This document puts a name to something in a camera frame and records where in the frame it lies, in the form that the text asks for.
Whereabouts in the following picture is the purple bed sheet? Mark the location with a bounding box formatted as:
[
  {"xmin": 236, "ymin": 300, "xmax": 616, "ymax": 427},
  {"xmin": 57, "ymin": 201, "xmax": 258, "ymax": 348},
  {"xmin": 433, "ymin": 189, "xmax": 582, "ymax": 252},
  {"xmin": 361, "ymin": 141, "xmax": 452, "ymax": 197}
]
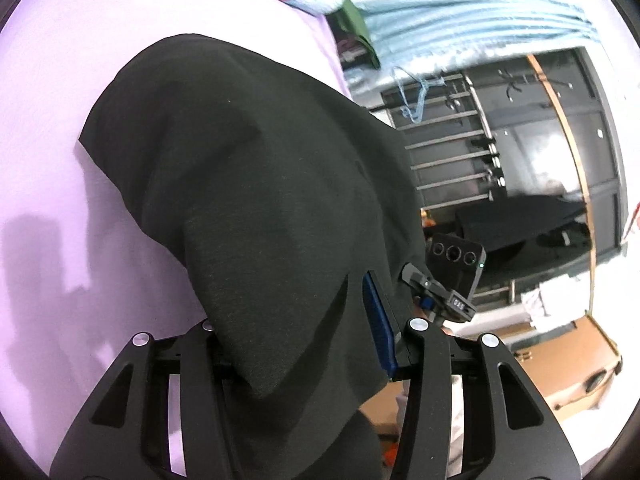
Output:
[{"xmin": 0, "ymin": 0, "xmax": 351, "ymax": 480}]

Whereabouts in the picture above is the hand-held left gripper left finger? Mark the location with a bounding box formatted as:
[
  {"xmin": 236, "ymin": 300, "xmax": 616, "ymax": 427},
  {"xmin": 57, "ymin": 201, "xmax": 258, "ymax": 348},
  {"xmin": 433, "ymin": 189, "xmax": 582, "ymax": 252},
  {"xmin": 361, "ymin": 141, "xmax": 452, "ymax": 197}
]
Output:
[{"xmin": 50, "ymin": 320, "xmax": 246, "ymax": 480}]

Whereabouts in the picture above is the brown cardboard box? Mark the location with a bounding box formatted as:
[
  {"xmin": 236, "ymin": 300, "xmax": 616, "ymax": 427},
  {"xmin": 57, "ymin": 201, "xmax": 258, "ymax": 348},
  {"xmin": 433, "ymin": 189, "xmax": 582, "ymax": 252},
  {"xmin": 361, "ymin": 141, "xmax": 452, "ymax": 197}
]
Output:
[{"xmin": 500, "ymin": 312, "xmax": 623, "ymax": 411}]

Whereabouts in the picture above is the black jacket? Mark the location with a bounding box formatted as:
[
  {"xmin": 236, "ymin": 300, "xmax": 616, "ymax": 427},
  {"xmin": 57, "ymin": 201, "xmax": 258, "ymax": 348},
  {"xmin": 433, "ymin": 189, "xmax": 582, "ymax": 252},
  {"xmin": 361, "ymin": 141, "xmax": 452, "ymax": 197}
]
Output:
[{"xmin": 77, "ymin": 34, "xmax": 426, "ymax": 480}]

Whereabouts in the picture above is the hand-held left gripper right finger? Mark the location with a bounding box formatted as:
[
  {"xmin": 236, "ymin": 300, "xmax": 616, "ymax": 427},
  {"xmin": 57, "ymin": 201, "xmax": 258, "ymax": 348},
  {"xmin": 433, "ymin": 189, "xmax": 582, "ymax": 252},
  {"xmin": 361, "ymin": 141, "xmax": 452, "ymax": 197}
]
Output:
[{"xmin": 362, "ymin": 270, "xmax": 583, "ymax": 480}]

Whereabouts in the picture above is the black low table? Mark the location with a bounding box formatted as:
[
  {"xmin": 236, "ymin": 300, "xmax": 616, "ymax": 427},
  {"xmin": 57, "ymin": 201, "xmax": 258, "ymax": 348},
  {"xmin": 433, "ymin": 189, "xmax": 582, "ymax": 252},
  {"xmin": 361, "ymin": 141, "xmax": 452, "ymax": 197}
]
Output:
[{"xmin": 455, "ymin": 195, "xmax": 596, "ymax": 281}]

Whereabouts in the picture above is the blue clothes hanger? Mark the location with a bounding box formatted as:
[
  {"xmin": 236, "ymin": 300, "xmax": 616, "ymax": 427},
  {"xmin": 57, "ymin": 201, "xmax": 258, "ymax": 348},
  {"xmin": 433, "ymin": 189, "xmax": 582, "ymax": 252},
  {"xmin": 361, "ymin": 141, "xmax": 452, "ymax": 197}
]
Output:
[{"xmin": 392, "ymin": 66, "xmax": 446, "ymax": 125}]

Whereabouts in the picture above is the wooden strip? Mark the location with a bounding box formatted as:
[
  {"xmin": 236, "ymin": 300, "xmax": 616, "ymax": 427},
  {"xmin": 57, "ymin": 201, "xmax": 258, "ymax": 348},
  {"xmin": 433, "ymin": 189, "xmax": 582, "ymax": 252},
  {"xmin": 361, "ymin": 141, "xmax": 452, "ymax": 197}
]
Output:
[{"xmin": 527, "ymin": 55, "xmax": 598, "ymax": 321}]

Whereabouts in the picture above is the light blue curtain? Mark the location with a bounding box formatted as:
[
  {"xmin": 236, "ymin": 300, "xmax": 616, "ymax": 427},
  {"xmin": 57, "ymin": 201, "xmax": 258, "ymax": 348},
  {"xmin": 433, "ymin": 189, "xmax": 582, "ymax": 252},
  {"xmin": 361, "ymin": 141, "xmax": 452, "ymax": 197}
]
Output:
[{"xmin": 345, "ymin": 0, "xmax": 601, "ymax": 96}]

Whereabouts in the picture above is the metal drying rack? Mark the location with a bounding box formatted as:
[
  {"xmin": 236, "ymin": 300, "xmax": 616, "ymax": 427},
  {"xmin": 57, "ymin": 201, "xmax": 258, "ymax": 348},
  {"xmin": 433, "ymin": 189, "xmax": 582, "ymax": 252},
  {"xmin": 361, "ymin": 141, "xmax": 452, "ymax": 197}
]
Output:
[{"xmin": 370, "ymin": 72, "xmax": 506, "ymax": 211}]

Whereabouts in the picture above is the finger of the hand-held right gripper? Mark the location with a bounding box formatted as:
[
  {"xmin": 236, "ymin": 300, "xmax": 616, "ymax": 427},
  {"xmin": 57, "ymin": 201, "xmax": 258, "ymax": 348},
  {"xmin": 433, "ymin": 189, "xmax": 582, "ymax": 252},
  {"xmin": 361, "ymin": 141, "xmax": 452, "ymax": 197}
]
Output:
[{"xmin": 401, "ymin": 262, "xmax": 448, "ymax": 311}]

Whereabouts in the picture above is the dark printed box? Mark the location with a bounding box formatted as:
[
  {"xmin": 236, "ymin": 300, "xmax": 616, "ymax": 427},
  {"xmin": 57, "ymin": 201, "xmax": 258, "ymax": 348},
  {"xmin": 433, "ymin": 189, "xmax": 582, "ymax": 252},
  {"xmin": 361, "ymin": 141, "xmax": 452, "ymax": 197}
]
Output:
[{"xmin": 336, "ymin": 30, "xmax": 376, "ymax": 73}]

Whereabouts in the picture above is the dark glass door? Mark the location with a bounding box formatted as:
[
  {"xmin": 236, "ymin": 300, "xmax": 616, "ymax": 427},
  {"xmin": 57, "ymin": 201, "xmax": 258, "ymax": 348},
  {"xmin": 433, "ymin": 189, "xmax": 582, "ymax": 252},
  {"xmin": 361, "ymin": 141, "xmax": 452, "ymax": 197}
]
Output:
[{"xmin": 380, "ymin": 45, "xmax": 626, "ymax": 311}]

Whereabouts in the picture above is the white cloth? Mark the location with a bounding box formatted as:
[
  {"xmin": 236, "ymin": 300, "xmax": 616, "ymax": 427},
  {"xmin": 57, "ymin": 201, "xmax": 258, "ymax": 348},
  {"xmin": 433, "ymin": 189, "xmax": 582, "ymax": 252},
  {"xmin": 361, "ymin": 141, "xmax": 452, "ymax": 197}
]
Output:
[{"xmin": 522, "ymin": 280, "xmax": 581, "ymax": 316}]

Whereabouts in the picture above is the green cloth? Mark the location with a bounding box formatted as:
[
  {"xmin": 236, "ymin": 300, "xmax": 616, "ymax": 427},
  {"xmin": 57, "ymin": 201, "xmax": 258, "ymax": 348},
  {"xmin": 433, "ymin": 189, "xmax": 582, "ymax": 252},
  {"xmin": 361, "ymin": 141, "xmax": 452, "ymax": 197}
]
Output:
[{"xmin": 334, "ymin": 0, "xmax": 381, "ymax": 68}]

